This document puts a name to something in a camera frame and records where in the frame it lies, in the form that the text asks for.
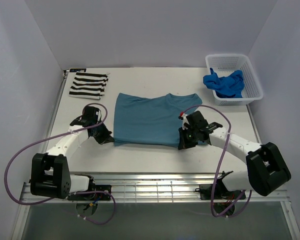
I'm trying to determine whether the royal blue tank top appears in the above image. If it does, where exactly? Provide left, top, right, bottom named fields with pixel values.
left=203, top=68, right=245, bottom=99

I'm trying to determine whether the white plastic basket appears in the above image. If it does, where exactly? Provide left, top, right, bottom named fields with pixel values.
left=203, top=53, right=264, bottom=106

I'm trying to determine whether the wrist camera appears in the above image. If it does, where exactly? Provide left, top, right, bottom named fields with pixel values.
left=178, top=111, right=223, bottom=135
left=70, top=106, right=101, bottom=128

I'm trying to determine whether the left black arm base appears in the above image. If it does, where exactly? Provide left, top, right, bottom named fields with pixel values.
left=67, top=184, right=112, bottom=202

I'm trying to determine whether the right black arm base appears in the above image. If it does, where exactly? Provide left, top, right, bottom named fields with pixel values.
left=194, top=184, right=242, bottom=200

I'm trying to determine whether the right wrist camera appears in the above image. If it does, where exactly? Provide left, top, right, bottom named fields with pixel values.
left=178, top=111, right=223, bottom=135

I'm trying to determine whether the light blue tank top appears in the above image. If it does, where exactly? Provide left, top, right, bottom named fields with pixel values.
left=113, top=93, right=203, bottom=148

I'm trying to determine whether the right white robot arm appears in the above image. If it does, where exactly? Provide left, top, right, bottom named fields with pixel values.
left=178, top=124, right=292, bottom=199

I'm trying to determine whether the purple cable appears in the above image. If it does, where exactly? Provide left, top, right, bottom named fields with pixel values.
left=4, top=102, right=117, bottom=225
left=178, top=104, right=253, bottom=218

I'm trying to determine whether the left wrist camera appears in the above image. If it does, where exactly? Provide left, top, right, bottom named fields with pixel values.
left=70, top=106, right=101, bottom=128

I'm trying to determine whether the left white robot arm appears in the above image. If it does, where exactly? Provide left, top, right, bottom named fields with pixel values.
left=30, top=123, right=114, bottom=200

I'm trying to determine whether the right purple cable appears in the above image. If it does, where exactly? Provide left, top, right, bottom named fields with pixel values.
left=178, top=104, right=253, bottom=218

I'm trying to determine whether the black white striped tank top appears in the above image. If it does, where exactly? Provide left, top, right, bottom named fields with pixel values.
left=68, top=72, right=109, bottom=100

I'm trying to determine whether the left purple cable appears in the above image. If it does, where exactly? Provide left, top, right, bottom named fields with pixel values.
left=4, top=102, right=117, bottom=225

